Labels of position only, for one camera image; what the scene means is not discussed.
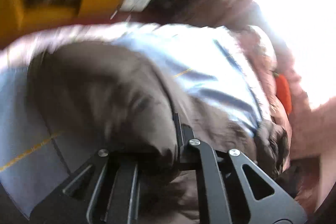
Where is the brown puffer jacket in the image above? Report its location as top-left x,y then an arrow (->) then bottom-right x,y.
28,41 -> 290,223

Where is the blue plaid bed sheet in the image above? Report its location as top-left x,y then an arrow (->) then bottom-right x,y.
1,22 -> 270,217

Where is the orange carrot plush pillow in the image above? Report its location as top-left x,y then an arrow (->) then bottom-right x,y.
273,72 -> 292,115

